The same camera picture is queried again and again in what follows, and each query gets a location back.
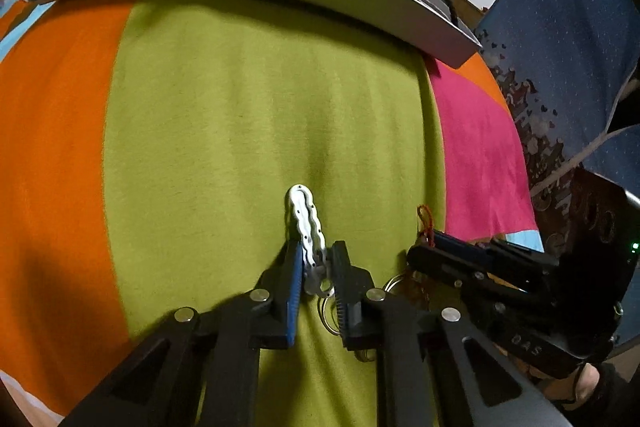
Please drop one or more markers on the person's right hand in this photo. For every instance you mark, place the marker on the person's right hand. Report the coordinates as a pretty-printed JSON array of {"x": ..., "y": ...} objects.
[{"x": 569, "y": 392}]

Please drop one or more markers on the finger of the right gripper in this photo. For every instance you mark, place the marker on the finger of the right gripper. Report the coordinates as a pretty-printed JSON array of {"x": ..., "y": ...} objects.
[
  {"x": 450, "y": 241},
  {"x": 484, "y": 272}
]

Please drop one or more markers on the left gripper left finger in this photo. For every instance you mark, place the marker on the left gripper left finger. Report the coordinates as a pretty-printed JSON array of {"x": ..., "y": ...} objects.
[{"x": 201, "y": 369}]

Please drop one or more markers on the colourful striped bedspread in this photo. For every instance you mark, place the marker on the colourful striped bedspread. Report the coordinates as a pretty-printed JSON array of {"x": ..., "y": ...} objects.
[{"x": 147, "y": 147}]

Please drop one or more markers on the blue dotted curtain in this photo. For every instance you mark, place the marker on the blue dotted curtain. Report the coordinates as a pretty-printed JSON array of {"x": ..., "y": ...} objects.
[{"x": 569, "y": 70}]

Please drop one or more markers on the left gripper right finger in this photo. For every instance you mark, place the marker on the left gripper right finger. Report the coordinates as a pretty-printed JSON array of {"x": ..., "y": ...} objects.
[{"x": 431, "y": 371}]

